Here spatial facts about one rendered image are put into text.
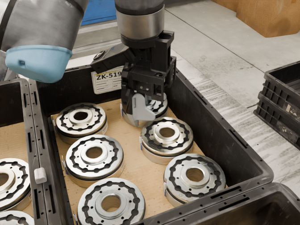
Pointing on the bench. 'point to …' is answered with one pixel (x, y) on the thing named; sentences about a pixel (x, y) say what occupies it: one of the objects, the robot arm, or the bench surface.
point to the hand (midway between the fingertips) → (137, 113)
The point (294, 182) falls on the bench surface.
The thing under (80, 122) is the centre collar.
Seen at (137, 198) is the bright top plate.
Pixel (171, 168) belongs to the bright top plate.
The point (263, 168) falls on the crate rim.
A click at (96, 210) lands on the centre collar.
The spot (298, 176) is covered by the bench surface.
